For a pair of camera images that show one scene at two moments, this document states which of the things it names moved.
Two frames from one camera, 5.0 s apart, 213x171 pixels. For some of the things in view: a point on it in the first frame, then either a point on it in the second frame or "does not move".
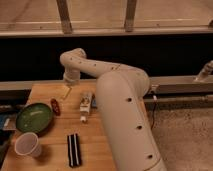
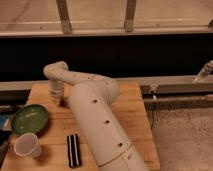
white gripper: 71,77 → 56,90
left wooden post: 64,16 does not move
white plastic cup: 27,144 does not move
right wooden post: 130,16 does not move
